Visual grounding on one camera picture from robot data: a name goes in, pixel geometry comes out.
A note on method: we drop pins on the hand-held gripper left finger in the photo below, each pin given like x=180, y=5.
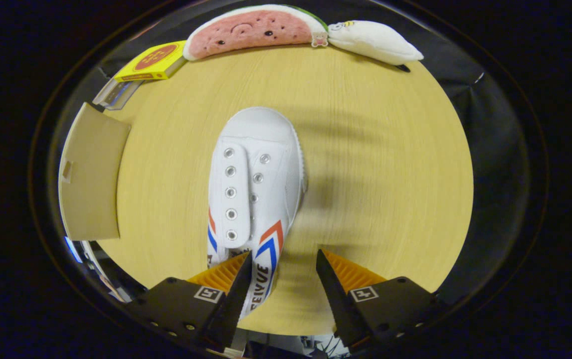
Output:
x=228, y=304

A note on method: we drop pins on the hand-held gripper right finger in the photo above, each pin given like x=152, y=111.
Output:
x=335, y=294

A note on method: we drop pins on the white canvas shoe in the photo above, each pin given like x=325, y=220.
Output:
x=258, y=144

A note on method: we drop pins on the cream storage box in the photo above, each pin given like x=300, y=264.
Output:
x=91, y=174

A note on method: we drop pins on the beige book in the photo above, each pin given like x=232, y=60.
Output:
x=108, y=97

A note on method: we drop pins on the white plush toy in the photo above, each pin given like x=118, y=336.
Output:
x=375, y=42

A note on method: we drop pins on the yellow book with red circle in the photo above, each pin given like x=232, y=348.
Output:
x=153, y=60

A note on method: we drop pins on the watermelon slice plush toy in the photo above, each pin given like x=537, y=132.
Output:
x=251, y=32

